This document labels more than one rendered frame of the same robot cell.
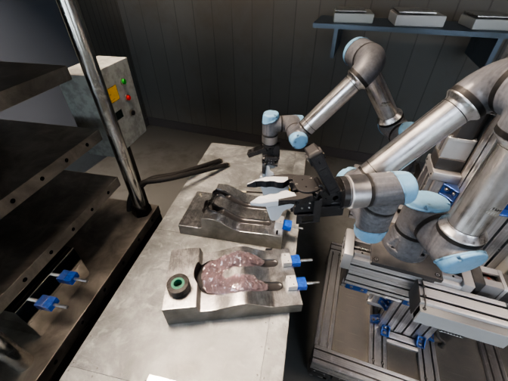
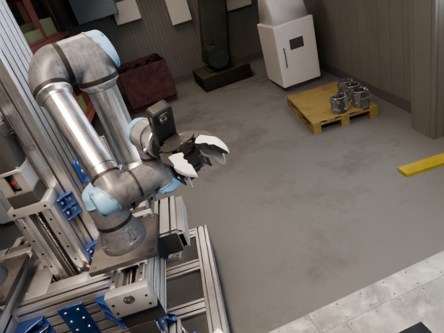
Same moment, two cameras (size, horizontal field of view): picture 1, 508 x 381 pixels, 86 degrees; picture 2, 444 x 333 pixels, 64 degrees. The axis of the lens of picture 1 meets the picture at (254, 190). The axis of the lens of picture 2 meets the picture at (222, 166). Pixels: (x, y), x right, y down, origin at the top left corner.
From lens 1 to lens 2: 0.82 m
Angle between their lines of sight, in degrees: 86
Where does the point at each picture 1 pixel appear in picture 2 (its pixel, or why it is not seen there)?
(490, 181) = (121, 111)
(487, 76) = (52, 63)
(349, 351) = not seen: outside the picture
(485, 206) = not seen: hidden behind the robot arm
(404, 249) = (138, 226)
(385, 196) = not seen: hidden behind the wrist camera
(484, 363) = (169, 279)
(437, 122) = (74, 105)
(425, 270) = (150, 222)
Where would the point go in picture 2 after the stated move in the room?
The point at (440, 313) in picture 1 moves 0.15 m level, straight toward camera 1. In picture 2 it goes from (180, 223) to (213, 227)
